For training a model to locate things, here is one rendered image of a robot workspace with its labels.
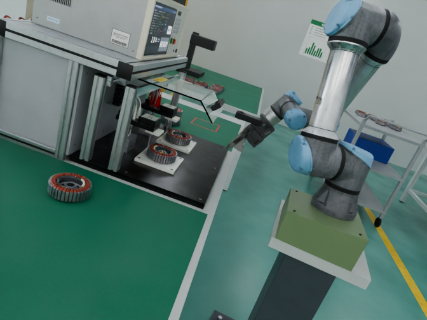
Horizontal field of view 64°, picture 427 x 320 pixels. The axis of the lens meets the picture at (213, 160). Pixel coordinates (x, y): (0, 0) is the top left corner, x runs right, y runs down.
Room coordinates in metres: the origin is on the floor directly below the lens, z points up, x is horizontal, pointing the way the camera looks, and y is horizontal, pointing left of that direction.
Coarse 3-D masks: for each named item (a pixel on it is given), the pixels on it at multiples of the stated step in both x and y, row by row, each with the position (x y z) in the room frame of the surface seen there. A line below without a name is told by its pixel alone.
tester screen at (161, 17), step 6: (156, 6) 1.13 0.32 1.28; (162, 6) 1.18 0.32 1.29; (156, 12) 1.14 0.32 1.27; (162, 12) 1.20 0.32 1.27; (168, 12) 1.27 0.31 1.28; (174, 12) 1.34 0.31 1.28; (156, 18) 1.16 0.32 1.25; (162, 18) 1.21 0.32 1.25; (168, 18) 1.29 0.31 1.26; (174, 18) 1.36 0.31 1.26; (156, 24) 1.17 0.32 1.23; (162, 24) 1.23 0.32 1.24; (168, 24) 1.30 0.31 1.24; (150, 30) 1.12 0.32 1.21; (156, 30) 1.18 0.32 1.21; (162, 30) 1.25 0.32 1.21; (150, 36) 1.14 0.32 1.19; (162, 36) 1.26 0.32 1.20; (168, 36) 1.34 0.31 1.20; (150, 42) 1.15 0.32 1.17; (156, 42) 1.21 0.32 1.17
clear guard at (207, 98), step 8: (144, 80) 1.07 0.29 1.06; (152, 80) 1.11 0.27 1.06; (168, 80) 1.20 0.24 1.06; (176, 80) 1.25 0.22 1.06; (168, 88) 1.07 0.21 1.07; (176, 88) 1.11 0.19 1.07; (184, 88) 1.15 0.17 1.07; (192, 88) 1.20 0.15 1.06; (200, 88) 1.25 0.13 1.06; (192, 96) 1.07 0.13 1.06; (200, 96) 1.12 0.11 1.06; (208, 96) 1.18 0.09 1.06; (208, 104) 1.12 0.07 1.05; (208, 112) 1.07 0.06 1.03; (216, 112) 1.17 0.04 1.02
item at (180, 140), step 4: (168, 132) 1.40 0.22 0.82; (172, 132) 1.40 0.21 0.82; (176, 132) 1.45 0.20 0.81; (180, 132) 1.45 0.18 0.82; (184, 132) 1.47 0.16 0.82; (168, 136) 1.38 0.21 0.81; (172, 136) 1.37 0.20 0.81; (176, 136) 1.37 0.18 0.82; (180, 136) 1.43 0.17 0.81; (184, 136) 1.44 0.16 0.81; (188, 136) 1.43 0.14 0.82; (168, 140) 1.37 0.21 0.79; (172, 140) 1.37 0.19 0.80; (176, 140) 1.37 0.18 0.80; (180, 140) 1.37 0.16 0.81; (184, 140) 1.38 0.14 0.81; (188, 140) 1.39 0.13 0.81; (176, 144) 1.37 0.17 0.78; (180, 144) 1.37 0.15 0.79; (184, 144) 1.38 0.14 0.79; (188, 144) 1.40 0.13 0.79
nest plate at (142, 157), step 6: (144, 150) 1.20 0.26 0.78; (138, 156) 1.13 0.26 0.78; (144, 156) 1.14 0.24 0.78; (144, 162) 1.11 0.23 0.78; (150, 162) 1.11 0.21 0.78; (156, 162) 1.13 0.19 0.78; (180, 162) 1.20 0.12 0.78; (156, 168) 1.10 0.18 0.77; (162, 168) 1.10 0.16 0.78; (168, 168) 1.11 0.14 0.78; (174, 168) 1.13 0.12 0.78
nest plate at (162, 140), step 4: (164, 136) 1.43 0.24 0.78; (156, 140) 1.35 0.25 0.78; (160, 140) 1.36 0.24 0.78; (164, 140) 1.37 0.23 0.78; (164, 144) 1.35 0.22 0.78; (168, 144) 1.35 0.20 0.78; (172, 144) 1.36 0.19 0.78; (192, 144) 1.44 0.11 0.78; (172, 148) 1.35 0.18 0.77; (176, 148) 1.34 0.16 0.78; (180, 148) 1.35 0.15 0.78; (184, 148) 1.37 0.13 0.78; (188, 148) 1.38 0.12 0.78; (192, 148) 1.40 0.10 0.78; (184, 152) 1.34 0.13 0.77; (188, 152) 1.34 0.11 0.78
